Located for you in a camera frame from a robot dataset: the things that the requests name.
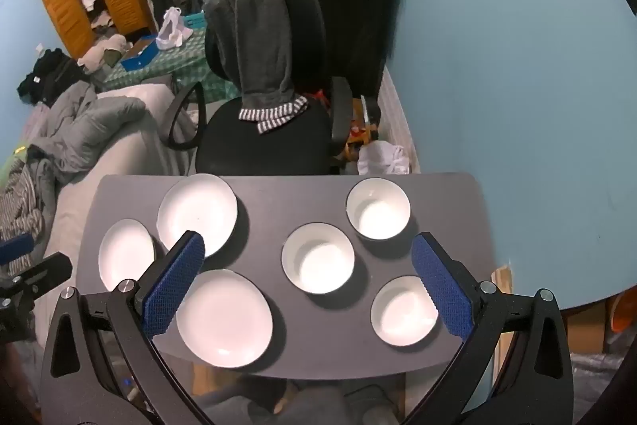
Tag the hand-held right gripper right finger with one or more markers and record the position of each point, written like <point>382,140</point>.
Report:
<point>443,290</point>

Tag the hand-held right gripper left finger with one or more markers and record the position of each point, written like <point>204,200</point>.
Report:
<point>174,290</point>

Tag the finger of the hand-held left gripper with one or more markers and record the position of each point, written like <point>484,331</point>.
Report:
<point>47,268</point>
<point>15,248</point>

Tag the white bowl with dark rim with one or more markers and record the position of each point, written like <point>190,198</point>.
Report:
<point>400,313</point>
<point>318,260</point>
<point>378,211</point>

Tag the small white plate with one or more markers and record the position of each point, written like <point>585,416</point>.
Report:
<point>127,255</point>

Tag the grey striped blanket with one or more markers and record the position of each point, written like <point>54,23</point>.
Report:
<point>22,201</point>

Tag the light wooden board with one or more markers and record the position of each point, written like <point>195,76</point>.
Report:
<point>502,285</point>

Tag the knotted white plastic bag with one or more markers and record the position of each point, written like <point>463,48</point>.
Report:
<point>383,158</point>

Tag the grey duvet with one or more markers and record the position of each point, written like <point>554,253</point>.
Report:
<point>84,116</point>

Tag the brown cardboard box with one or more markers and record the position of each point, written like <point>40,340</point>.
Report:
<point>587,330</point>

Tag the clear plastic sheet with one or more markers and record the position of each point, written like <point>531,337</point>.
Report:
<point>592,375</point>

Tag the black office chair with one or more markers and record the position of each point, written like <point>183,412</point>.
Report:
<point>268,141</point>

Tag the beige ribbed mat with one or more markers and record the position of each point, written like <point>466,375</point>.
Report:
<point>398,116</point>

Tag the black clothing pile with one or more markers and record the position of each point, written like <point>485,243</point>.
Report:
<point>50,71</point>

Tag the beige rolled blanket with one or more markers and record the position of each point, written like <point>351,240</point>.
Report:
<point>104,51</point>

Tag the green checkered tablecloth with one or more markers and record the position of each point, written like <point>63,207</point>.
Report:
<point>184,61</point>

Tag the flat blue box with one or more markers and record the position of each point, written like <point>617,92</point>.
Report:
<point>140,54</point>

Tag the grey hoodie with striped cuffs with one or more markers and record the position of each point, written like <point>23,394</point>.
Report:
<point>259,41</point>

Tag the blue plastic crate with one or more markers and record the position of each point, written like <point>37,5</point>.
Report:
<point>194,20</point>

